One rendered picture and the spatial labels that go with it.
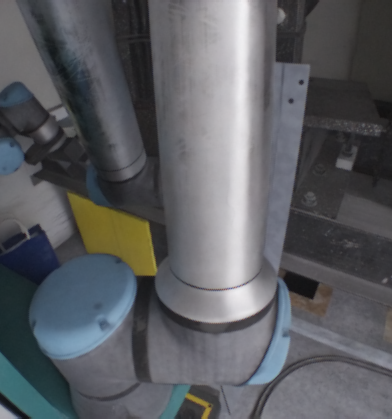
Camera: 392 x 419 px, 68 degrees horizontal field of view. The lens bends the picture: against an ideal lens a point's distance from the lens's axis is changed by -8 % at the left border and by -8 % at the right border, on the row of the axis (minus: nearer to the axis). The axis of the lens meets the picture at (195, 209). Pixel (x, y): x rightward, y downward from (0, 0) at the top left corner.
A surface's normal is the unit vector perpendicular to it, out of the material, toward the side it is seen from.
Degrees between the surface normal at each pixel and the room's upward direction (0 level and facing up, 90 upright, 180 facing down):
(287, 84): 90
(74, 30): 109
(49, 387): 0
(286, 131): 90
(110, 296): 8
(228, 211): 80
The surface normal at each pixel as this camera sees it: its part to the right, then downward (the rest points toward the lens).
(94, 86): 0.40, 0.77
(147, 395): 0.72, 0.10
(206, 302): -0.21, -0.30
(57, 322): -0.17, -0.79
